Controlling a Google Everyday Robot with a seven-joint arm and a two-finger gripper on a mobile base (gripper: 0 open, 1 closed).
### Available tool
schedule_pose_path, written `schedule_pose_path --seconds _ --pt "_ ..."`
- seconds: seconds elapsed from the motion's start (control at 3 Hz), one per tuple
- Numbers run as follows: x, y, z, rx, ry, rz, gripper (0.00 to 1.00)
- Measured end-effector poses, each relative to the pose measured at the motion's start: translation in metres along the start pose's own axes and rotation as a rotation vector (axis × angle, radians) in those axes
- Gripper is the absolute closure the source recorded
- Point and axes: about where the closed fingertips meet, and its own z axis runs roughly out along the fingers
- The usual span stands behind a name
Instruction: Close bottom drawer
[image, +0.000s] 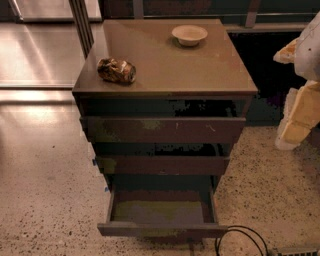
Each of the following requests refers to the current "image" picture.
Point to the white bowl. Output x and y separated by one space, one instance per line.
189 35

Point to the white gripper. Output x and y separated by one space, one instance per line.
309 55

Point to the grey power strip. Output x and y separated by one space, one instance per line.
294 251

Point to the brown drawer cabinet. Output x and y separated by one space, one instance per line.
206 80

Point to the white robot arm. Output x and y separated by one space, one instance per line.
307 55

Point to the drawer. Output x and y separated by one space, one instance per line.
162 130
163 165
170 214

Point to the crushed brown soda can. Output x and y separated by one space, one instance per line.
117 71

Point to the blue tape piece upper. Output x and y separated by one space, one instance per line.
94 162

